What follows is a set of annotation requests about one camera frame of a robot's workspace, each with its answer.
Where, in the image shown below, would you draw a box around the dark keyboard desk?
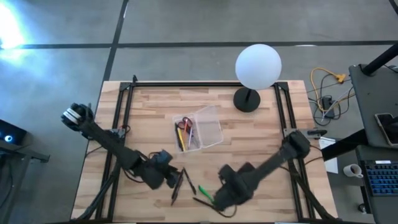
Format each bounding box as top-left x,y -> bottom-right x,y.
356,144 -> 398,224

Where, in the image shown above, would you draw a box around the grey stand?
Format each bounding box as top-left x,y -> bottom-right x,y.
0,136 -> 51,224

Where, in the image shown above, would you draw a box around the black and red scissors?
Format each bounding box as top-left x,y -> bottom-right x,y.
181,116 -> 195,133

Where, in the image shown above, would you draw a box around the black power adapter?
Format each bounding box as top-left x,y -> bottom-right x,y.
322,96 -> 336,119

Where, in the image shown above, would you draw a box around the green marker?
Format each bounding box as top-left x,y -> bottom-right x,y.
198,185 -> 216,205

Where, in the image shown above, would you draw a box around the white mug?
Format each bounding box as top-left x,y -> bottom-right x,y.
343,163 -> 364,179

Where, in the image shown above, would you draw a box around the yellow cable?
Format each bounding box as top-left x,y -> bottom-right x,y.
310,67 -> 347,113

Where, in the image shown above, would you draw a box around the white globe table lamp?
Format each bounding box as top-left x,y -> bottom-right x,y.
233,44 -> 283,113

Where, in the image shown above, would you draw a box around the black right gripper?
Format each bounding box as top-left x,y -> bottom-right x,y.
213,162 -> 254,213

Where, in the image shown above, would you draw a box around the clear plastic supply box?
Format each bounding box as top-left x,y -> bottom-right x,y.
172,105 -> 225,154

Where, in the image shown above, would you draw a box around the smartphone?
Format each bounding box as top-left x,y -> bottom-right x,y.
374,113 -> 398,147

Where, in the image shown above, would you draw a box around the black pole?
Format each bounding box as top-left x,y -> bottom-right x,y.
362,42 -> 398,77

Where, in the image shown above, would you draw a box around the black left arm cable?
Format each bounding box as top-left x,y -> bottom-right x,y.
85,144 -> 107,157

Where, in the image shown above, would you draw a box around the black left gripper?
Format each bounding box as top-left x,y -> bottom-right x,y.
136,149 -> 185,191

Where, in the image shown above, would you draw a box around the black desk beam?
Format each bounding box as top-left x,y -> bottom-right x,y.
321,129 -> 368,162

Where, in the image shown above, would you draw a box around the backlit keyboard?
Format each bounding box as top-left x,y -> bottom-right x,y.
360,160 -> 398,197

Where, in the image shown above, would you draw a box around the white paper sheet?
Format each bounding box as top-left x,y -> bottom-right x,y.
318,136 -> 340,175

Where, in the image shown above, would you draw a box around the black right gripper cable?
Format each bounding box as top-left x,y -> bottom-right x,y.
213,205 -> 238,219

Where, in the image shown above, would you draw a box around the black device with blue light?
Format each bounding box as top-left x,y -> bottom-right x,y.
0,119 -> 27,146

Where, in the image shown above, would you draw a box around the black metal table frame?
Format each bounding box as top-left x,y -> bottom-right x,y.
71,74 -> 340,223

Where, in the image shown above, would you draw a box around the grey desk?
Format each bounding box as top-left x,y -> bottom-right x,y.
348,63 -> 398,149

